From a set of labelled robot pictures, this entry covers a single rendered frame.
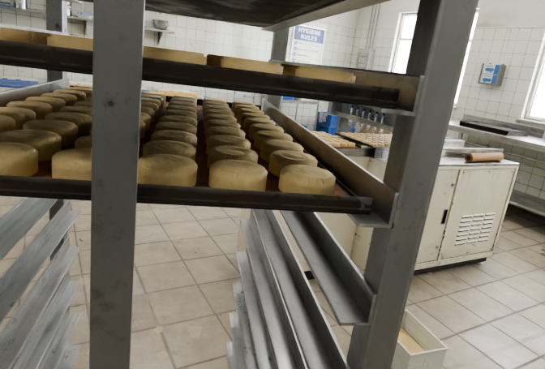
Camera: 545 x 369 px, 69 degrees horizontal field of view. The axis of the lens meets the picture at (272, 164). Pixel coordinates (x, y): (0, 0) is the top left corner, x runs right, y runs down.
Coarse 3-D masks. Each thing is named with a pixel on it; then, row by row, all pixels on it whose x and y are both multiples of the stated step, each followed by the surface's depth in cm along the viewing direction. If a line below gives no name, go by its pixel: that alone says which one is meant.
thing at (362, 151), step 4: (336, 148) 236; (340, 148) 237; (344, 148) 239; (348, 148) 240; (352, 148) 241; (356, 148) 243; (360, 148) 244; (364, 148) 246; (368, 148) 247; (372, 148) 249; (488, 148) 304; (492, 148) 306; (344, 152) 239; (348, 152) 241; (352, 152) 242; (356, 152) 244; (360, 152) 245; (364, 152) 247; (368, 152) 248; (372, 152) 250
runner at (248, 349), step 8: (240, 288) 101; (240, 296) 97; (240, 304) 94; (240, 312) 91; (240, 320) 88; (248, 320) 89; (240, 328) 86; (248, 328) 86; (240, 336) 84; (248, 336) 84; (248, 344) 81; (248, 352) 79; (248, 360) 77; (256, 360) 77; (248, 368) 75; (256, 368) 75
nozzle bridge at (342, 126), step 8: (328, 104) 286; (336, 104) 284; (344, 104) 284; (352, 104) 276; (328, 112) 286; (336, 112) 284; (344, 112) 284; (368, 112) 262; (344, 120) 293; (352, 120) 296; (360, 120) 261; (368, 120) 255; (384, 120) 248; (392, 120) 243; (336, 128) 296; (344, 128) 295; (384, 128) 242; (392, 128) 236
